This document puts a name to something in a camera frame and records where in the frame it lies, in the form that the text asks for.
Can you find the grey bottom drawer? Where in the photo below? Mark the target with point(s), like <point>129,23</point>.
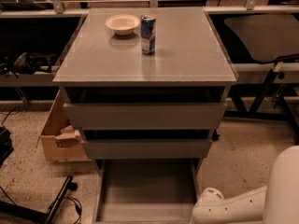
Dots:
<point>162,191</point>

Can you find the grey drawer cabinet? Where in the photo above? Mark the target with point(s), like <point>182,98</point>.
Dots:
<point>187,66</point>

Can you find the grey middle drawer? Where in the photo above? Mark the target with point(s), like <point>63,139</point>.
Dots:
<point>146,144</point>

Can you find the black headset on shelf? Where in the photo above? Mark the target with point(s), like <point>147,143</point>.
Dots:
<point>28,63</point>

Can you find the grey top drawer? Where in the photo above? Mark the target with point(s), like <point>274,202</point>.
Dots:
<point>145,116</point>

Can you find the black box at left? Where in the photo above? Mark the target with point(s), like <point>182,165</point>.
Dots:
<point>6,147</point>

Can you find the white bowl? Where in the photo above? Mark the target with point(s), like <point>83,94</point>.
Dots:
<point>123,24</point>

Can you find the grey drawer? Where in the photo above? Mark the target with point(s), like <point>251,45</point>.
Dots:
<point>162,191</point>
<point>146,144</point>
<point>145,116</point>

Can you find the cardboard box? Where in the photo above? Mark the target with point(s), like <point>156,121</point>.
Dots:
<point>60,141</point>

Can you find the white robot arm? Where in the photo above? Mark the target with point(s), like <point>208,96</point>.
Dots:
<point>275,203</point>

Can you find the blue energy drink can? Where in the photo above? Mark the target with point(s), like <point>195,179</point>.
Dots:
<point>147,33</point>

